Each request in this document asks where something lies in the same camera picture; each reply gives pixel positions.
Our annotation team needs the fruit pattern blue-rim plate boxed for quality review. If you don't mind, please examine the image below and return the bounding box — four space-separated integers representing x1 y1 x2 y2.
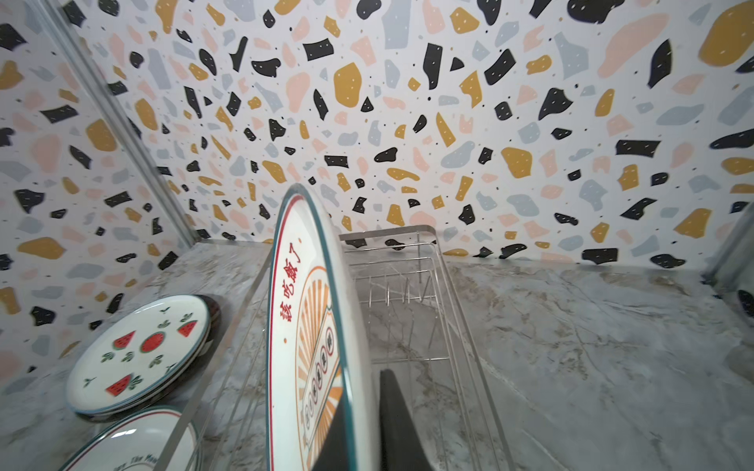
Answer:
64 293 212 416

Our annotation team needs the dark rimmed cream plate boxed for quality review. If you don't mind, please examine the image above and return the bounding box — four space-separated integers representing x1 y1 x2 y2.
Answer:
75 293 223 423

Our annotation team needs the orange pattern white plate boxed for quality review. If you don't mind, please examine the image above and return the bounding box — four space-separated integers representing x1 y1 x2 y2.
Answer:
266 184 381 470

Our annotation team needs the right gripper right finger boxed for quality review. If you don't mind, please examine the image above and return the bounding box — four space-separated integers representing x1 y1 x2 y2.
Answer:
379 369 432 471

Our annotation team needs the metal wire dish rack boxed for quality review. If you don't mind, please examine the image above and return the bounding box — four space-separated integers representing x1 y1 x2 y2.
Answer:
158 225 514 470

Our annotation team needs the red pattern white plate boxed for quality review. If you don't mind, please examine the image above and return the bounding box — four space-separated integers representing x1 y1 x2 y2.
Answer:
61 406 182 470

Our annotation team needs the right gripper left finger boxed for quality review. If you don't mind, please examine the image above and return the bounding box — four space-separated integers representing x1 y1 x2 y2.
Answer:
312 402 350 471

